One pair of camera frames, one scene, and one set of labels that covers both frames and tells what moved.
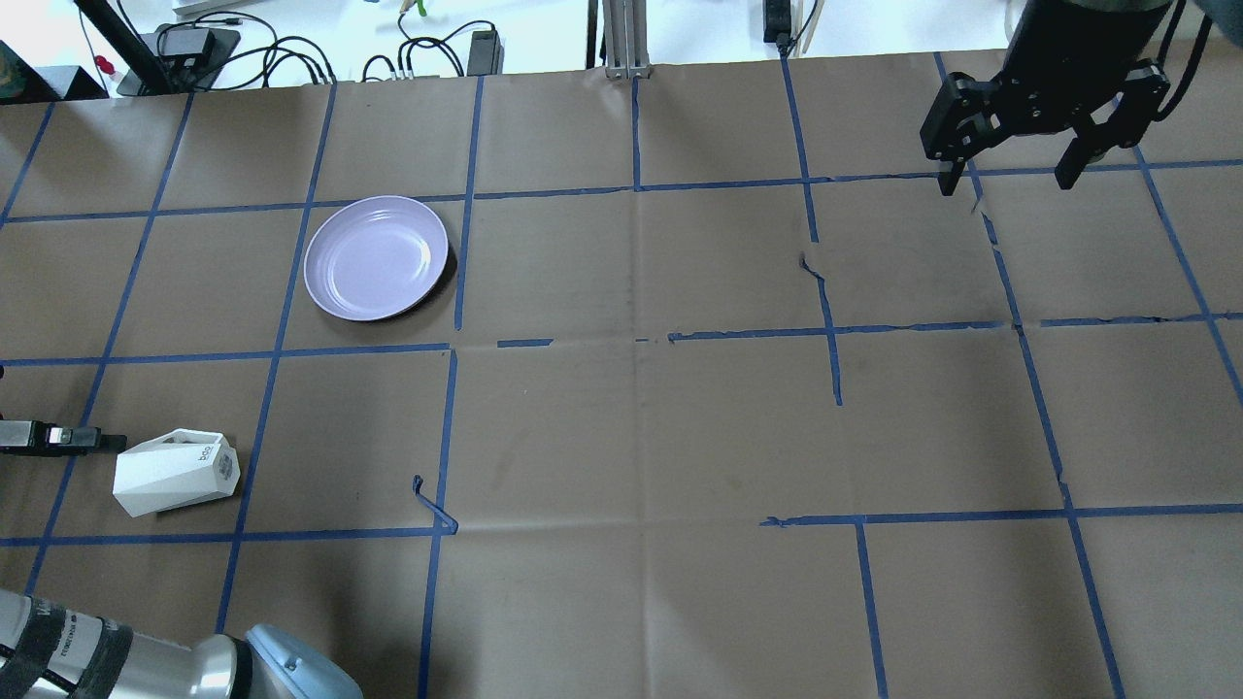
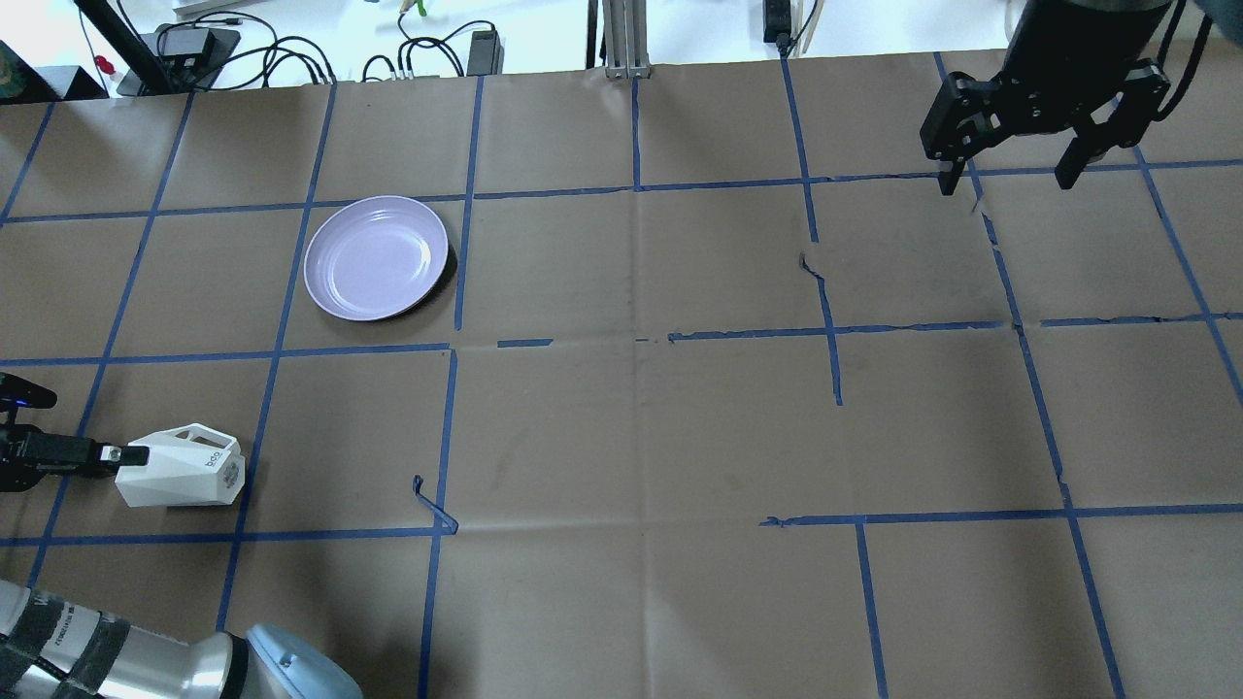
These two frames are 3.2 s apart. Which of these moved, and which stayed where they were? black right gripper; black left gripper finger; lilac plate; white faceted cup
Moved: black left gripper finger
Stayed: lilac plate; white faceted cup; black right gripper
